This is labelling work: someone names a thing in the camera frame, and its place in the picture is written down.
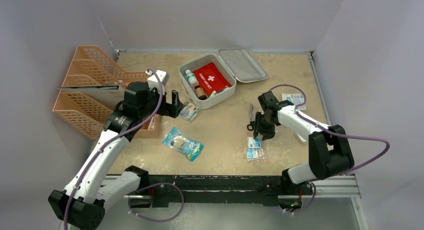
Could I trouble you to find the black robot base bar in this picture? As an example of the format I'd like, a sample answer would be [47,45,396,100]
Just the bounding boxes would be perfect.
[126,175,313,209]

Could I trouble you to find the grey folder in rack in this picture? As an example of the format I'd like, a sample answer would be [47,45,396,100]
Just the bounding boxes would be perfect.
[57,85,125,109]

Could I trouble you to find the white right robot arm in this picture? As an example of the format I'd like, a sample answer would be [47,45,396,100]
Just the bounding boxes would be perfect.
[250,91,355,194]

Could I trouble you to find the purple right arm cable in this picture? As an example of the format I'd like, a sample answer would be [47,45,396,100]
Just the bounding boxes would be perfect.
[268,84,391,176]

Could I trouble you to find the grey medicine kit box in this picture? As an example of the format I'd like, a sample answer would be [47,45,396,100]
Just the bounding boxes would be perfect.
[178,48,268,109]

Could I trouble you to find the red first aid pouch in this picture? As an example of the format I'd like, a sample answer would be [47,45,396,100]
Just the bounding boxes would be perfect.
[193,62,232,96]

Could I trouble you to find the black handled scissors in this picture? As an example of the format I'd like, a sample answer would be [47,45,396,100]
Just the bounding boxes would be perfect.
[246,104,255,131]

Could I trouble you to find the orange plastic file rack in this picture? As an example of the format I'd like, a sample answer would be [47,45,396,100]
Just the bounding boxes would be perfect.
[53,45,165,140]

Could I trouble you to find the white green-label bottle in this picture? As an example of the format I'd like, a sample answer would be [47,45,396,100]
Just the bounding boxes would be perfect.
[185,69,199,87]

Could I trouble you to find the blue cotton swab bag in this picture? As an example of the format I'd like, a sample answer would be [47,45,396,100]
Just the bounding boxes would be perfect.
[162,127,204,162]

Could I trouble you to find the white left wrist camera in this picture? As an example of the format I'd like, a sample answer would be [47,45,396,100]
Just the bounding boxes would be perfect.
[145,69,170,92]

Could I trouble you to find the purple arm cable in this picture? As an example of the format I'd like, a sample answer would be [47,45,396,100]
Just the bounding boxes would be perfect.
[268,84,391,176]
[63,68,166,230]

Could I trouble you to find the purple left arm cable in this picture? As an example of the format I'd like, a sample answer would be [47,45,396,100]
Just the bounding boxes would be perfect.
[63,68,166,230]

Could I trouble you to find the colourful plaster box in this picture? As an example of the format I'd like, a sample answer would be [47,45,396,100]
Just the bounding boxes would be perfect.
[179,101,201,122]

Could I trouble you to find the blue white gauze packet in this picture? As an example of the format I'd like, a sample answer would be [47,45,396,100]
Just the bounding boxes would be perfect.
[281,93,307,111]

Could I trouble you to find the clear wipe packets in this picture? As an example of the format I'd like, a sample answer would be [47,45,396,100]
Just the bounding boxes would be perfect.
[246,137,266,161]

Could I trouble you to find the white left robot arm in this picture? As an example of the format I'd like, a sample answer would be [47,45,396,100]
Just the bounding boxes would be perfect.
[48,82,183,230]

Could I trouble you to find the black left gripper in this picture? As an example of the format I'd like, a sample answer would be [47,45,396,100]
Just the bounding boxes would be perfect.
[138,84,183,119]

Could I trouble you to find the brown orange-capped bottle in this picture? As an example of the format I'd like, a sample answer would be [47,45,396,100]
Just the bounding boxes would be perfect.
[194,84,208,100]

